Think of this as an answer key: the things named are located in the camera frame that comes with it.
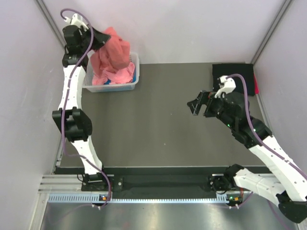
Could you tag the slotted grey cable duct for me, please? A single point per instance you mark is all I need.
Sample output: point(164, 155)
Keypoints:
point(100, 199)

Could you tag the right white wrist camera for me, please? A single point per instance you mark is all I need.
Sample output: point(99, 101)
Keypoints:
point(227, 85)

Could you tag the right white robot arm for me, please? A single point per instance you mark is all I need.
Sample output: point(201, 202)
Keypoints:
point(289, 190)

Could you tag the pink t shirt in basket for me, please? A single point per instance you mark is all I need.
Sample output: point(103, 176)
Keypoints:
point(98, 79)

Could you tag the white plastic basket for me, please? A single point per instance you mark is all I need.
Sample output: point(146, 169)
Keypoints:
point(87, 82)

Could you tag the folded red t shirt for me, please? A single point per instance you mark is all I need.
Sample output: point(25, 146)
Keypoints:
point(256, 89)

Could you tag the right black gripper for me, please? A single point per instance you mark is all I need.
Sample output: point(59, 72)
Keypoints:
point(204, 97)

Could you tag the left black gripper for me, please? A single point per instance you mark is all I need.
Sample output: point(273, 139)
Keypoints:
point(100, 39)

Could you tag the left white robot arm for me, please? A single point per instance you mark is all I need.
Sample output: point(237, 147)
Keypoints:
point(73, 123)

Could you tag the salmon pink t shirt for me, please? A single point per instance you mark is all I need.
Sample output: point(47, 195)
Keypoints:
point(113, 56)

